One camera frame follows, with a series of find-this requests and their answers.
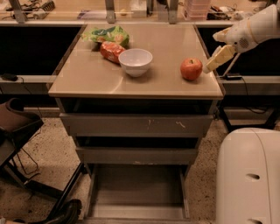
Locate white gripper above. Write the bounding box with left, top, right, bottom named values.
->
left=203, top=18, right=258, bottom=74

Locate red apple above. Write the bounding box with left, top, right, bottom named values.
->
left=180, top=58, right=202, bottom=81

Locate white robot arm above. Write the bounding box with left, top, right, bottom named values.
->
left=203, top=3, right=280, bottom=224

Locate grey drawer cabinet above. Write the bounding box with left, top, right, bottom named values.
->
left=49, top=23, right=223, bottom=224

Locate middle grey drawer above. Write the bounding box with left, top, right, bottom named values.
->
left=76, top=147, right=198, bottom=165

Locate top grey drawer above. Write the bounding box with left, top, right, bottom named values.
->
left=60, top=113, right=212, bottom=137

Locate bottom grey open drawer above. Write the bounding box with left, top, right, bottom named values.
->
left=84, top=164, right=190, bottom=224

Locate white rod with black tip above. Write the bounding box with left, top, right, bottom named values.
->
left=221, top=53, right=241, bottom=78

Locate black power adapter right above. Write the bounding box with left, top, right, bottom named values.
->
left=224, top=73, right=242, bottom=81

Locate black power adapter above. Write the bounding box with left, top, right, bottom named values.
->
left=224, top=73, right=242, bottom=81
left=0, top=73, right=18, bottom=81

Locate pink plastic container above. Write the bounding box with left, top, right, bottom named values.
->
left=183, top=0, right=211, bottom=20

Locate black stand leg with caster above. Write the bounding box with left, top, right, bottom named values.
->
left=219, top=107, right=232, bottom=132

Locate white bowl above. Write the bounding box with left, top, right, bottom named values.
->
left=118, top=48, right=153, bottom=77

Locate green chip bag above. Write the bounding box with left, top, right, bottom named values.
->
left=81, top=25, right=130, bottom=47

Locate orange snack bag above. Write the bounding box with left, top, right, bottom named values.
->
left=100, top=41, right=125, bottom=63

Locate black power adapter left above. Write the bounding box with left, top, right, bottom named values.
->
left=0, top=73, right=18, bottom=81

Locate brown chair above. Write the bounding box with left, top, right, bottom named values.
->
left=0, top=98, right=63, bottom=199

